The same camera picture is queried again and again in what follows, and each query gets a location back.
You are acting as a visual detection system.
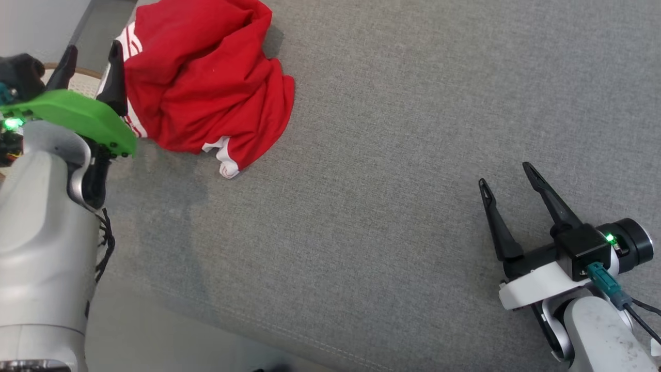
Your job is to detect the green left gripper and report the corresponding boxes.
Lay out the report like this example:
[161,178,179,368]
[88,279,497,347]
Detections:
[0,40,138,158]

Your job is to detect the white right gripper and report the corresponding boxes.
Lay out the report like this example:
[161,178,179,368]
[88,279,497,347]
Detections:
[478,162,654,311]

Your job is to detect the grey fabric sofa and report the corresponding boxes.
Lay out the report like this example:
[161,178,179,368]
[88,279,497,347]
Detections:
[70,0,661,372]

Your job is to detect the cream perforated basket brown rim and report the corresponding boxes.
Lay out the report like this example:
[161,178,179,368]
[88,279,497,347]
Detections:
[42,62,106,100]

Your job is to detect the red white-trimmed garment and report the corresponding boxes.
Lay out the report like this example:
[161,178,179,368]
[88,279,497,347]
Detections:
[98,0,296,179]

